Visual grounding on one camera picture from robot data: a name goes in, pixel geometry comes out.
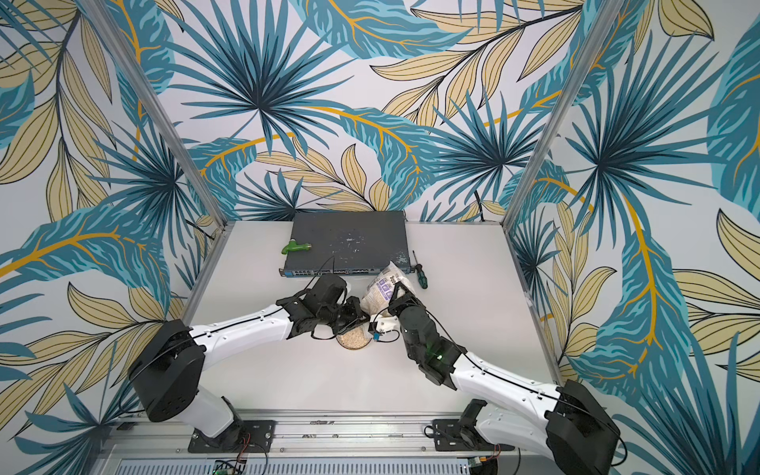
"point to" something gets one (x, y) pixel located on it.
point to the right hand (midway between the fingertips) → (390, 287)
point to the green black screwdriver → (423, 280)
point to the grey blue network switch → (346, 242)
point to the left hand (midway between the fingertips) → (370, 320)
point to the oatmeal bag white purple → (376, 298)
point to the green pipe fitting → (294, 246)
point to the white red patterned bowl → (355, 337)
